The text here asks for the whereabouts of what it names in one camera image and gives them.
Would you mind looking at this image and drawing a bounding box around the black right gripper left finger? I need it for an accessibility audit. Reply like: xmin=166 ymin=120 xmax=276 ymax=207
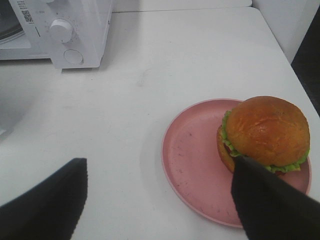
xmin=0 ymin=158 xmax=88 ymax=240

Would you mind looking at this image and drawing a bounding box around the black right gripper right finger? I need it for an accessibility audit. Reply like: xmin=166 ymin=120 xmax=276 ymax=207
xmin=231 ymin=156 xmax=320 ymax=240

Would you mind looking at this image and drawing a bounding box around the burger with lettuce and cheese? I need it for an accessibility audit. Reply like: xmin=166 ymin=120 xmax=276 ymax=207
xmin=216 ymin=96 xmax=311 ymax=175

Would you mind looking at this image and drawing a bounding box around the pink round plate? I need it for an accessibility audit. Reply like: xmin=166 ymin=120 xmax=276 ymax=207
xmin=161 ymin=98 xmax=313 ymax=229

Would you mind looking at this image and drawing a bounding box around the round white door release button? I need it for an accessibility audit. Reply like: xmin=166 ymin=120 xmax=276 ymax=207
xmin=63 ymin=49 xmax=84 ymax=64

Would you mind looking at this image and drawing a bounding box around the white microwave oven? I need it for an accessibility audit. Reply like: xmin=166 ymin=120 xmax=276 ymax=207
xmin=0 ymin=0 xmax=114 ymax=69

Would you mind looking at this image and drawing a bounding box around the white microwave knob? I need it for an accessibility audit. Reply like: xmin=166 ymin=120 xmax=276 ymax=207
xmin=49 ymin=19 xmax=74 ymax=44

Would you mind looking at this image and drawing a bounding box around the white warning label sticker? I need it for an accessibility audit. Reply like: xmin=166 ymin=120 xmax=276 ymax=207
xmin=16 ymin=0 xmax=34 ymax=24

